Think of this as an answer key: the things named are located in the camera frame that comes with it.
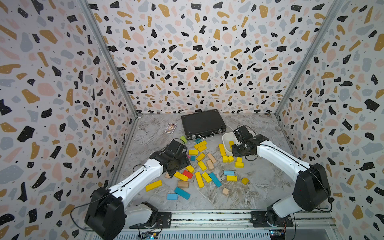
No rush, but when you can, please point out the yellow slanted block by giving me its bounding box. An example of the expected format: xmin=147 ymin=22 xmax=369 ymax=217
xmin=174 ymin=172 xmax=189 ymax=182

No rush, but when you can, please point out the long yellow block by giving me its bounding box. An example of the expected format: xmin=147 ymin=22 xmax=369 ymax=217
xmin=145 ymin=180 xmax=163 ymax=192
xmin=195 ymin=172 xmax=205 ymax=189
xmin=219 ymin=144 xmax=227 ymax=157

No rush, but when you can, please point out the white plastic bin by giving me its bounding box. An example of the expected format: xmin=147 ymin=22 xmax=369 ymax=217
xmin=222 ymin=132 xmax=239 ymax=156

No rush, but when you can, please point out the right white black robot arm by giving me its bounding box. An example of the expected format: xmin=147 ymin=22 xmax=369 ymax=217
xmin=231 ymin=125 xmax=331 ymax=225

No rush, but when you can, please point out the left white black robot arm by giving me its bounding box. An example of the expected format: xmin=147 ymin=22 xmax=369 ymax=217
xmin=85 ymin=139 xmax=190 ymax=240

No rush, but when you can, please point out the green block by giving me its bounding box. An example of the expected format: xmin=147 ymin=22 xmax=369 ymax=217
xmin=180 ymin=136 xmax=187 ymax=144

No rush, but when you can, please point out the yellow block right cluster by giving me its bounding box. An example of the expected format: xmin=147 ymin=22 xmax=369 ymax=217
xmin=235 ymin=162 xmax=244 ymax=168

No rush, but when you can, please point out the red block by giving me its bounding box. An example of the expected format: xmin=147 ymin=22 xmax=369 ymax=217
xmin=183 ymin=170 xmax=194 ymax=179

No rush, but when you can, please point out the natural wood block front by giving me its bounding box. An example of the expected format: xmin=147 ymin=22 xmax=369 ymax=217
xmin=177 ymin=181 xmax=189 ymax=189

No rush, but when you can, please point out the small card box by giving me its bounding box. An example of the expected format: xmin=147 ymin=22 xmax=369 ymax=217
xmin=165 ymin=123 xmax=177 ymax=134

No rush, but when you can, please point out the large yellow block top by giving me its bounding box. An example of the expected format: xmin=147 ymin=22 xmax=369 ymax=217
xmin=194 ymin=141 xmax=207 ymax=150

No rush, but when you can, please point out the teal long block front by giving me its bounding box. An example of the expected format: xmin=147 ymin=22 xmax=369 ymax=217
xmin=174 ymin=187 xmax=191 ymax=200

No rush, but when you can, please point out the light blue cylinder block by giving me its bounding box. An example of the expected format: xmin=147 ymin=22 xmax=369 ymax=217
xmin=224 ymin=170 xmax=236 ymax=176

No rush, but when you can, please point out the yellow block near cylinder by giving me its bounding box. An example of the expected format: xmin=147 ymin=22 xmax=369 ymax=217
xmin=226 ymin=175 xmax=238 ymax=182

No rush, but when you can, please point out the yellow triangle block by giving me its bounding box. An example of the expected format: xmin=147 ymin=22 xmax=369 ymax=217
xmin=241 ymin=178 xmax=250 ymax=185

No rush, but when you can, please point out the yellow block beside teal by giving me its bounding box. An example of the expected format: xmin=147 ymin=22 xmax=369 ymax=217
xmin=202 ymin=172 xmax=212 ymax=183

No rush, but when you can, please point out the natural wood block slanted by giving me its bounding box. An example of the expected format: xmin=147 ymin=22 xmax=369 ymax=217
xmin=208 ymin=153 xmax=217 ymax=164

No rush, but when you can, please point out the natural wood block centre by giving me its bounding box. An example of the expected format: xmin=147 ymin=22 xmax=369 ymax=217
xmin=207 ymin=160 xmax=215 ymax=171

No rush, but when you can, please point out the small light blue block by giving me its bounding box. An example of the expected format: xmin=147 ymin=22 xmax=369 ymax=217
xmin=167 ymin=194 xmax=179 ymax=201

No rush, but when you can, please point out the black briefcase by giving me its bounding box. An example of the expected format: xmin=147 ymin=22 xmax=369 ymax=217
xmin=181 ymin=109 xmax=227 ymax=141

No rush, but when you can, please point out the teal slanted block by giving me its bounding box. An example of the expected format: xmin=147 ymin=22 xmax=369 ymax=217
xmin=209 ymin=173 xmax=222 ymax=188

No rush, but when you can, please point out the small natural wood cube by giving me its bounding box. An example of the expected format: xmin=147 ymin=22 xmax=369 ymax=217
xmin=222 ymin=188 xmax=229 ymax=196

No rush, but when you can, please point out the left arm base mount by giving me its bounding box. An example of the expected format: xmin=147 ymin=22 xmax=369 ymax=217
xmin=129 ymin=212 xmax=172 ymax=230

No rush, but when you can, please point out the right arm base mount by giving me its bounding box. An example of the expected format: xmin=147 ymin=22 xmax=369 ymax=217
xmin=250 ymin=211 xmax=294 ymax=228

